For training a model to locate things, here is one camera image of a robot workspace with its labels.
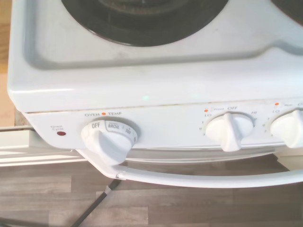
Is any black coil burner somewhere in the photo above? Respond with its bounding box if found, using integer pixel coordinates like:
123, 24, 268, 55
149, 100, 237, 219
60, 0, 230, 47

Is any black rod with white band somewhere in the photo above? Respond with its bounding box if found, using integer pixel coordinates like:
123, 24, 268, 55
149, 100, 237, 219
68, 179, 121, 227

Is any white burner knob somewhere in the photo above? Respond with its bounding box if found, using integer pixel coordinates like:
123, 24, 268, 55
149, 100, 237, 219
204, 112, 257, 152
269, 109, 303, 149

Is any white oven temperature knob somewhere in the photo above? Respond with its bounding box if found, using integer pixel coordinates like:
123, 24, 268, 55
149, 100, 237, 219
80, 119, 142, 166

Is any white electric stove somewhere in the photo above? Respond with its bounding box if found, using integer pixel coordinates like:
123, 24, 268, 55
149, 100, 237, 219
7, 0, 303, 166

